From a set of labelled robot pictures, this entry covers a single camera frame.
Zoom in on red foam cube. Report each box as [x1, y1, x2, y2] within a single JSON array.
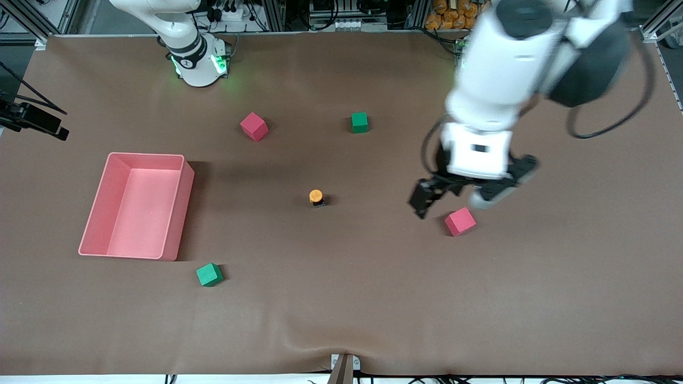
[[444, 207, 477, 237], [240, 112, 269, 142]]

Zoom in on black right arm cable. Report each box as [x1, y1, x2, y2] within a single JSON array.
[[0, 60, 68, 116]]

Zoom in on grey terminal block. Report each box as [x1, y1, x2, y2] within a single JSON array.
[[308, 18, 388, 32]]

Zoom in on brown table cover sheet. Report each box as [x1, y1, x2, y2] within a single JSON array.
[[0, 31, 683, 377]]

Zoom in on white power strip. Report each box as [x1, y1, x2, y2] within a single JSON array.
[[208, 3, 247, 23]]

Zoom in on metal table edge bracket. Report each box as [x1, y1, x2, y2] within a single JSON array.
[[327, 353, 362, 384]]

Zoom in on orange snack bags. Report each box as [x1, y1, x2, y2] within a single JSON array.
[[425, 0, 490, 31]]

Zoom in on pink plastic bin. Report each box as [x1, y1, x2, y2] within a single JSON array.
[[78, 152, 196, 262]]

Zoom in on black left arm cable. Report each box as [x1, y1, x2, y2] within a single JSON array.
[[565, 29, 658, 140]]

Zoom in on aluminium frame post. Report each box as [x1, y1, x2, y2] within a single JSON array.
[[637, 0, 683, 44], [0, 0, 78, 50]]

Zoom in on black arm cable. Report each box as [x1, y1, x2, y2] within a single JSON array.
[[0, 60, 68, 116], [565, 29, 658, 140]]

